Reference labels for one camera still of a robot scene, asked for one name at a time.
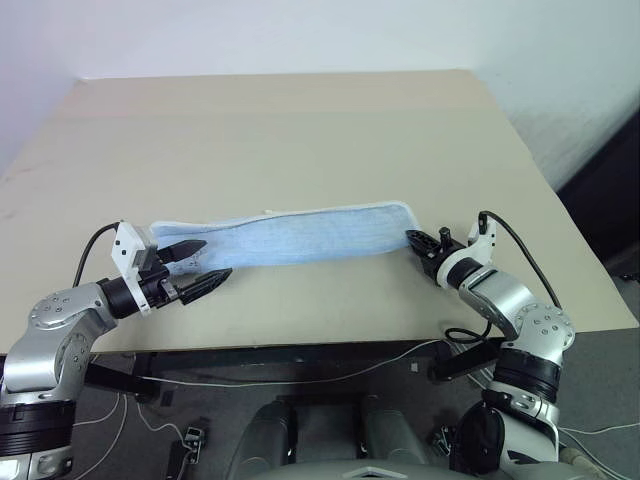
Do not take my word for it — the thick beige cable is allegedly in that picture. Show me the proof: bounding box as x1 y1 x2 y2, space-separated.
558 440 610 479

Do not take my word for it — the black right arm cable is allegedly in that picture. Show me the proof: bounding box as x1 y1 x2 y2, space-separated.
443 211 562 348

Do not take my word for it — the light blue towel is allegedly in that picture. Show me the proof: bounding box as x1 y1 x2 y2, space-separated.
148 199 420 278

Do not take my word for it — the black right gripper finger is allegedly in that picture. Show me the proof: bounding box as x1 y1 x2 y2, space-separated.
410 243 438 278
405 228 441 252

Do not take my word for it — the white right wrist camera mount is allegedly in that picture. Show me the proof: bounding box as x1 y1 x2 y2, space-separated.
435 219 498 289

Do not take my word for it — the black table frame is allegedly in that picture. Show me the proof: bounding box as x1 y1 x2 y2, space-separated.
83 338 503 404

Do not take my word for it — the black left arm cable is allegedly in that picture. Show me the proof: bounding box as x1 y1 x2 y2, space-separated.
72 224 122 289

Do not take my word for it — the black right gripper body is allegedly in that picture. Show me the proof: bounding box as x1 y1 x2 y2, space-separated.
429 226 467 272

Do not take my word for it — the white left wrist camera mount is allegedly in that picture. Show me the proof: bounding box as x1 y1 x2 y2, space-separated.
110 219 160 315

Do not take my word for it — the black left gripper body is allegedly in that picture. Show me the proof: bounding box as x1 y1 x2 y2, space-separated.
137 248 182 309

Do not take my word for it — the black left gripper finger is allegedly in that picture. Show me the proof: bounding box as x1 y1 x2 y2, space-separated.
175 267 235 307
158 239 209 262

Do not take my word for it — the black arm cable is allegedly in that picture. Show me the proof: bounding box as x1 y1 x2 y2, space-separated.
72 224 122 289
443 211 562 348

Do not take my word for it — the dark grey rounded shape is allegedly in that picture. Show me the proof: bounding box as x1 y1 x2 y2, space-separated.
357 394 435 469
227 398 299 480

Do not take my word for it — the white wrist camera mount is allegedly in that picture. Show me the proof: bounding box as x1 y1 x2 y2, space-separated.
110 219 160 315
435 219 498 289

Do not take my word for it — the thin white cord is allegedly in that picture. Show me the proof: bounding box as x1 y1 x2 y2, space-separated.
133 337 454 388

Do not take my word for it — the dark cabinet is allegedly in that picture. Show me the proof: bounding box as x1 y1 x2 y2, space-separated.
555 93 640 282

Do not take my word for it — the thin white floor cable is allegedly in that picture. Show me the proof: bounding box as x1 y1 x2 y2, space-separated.
558 420 640 437

